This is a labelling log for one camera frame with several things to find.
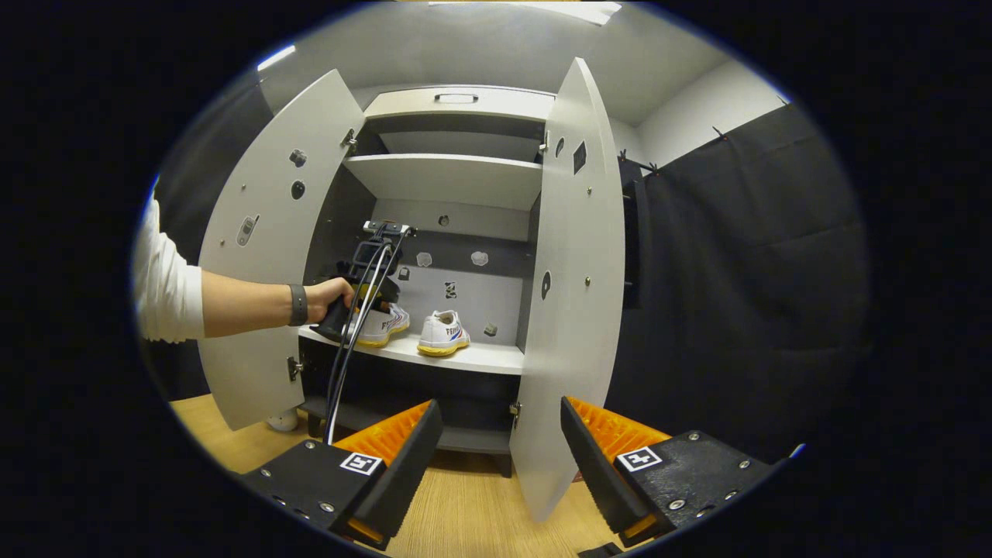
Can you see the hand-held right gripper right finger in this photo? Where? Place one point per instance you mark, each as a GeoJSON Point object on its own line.
{"type": "Point", "coordinates": [593, 473]}

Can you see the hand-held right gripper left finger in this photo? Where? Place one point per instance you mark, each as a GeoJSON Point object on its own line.
{"type": "Point", "coordinates": [403, 480]}

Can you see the white canvas shoe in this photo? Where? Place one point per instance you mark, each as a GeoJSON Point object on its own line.
{"type": "Point", "coordinates": [387, 325]}
{"type": "Point", "coordinates": [442, 333]}

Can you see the white cabinet door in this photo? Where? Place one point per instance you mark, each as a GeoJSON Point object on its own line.
{"type": "Point", "coordinates": [263, 194]}
{"type": "Point", "coordinates": [573, 349]}

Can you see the dark grey wristband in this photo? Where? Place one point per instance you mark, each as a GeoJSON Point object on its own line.
{"type": "Point", "coordinates": [298, 304]}

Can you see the white pumpkin ornament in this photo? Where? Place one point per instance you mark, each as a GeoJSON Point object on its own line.
{"type": "Point", "coordinates": [283, 420]}

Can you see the ceiling light panel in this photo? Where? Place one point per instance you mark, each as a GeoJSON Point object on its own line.
{"type": "Point", "coordinates": [535, 9]}
{"type": "Point", "coordinates": [277, 57]}

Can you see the black backdrop cloth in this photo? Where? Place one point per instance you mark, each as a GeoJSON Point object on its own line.
{"type": "Point", "coordinates": [759, 294]}

